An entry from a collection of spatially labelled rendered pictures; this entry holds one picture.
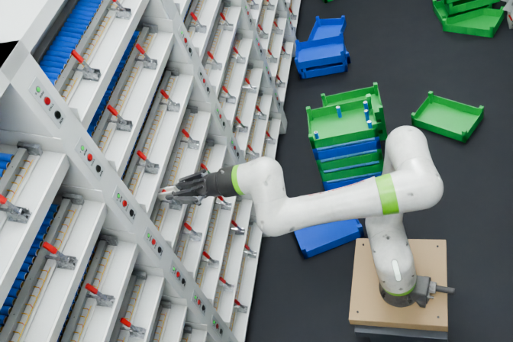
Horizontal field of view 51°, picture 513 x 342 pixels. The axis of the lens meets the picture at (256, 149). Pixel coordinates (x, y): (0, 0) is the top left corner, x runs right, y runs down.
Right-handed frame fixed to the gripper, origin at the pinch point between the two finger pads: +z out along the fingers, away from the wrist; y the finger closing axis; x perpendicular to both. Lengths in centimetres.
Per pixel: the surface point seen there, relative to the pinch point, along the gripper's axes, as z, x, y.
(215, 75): 1, -7, 66
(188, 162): 1.2, -7.1, 19.0
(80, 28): -1, 54, 17
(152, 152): -0.2, 12.5, 6.9
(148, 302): 1.0, -7.1, -34.1
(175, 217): 0.3, -7.6, -4.1
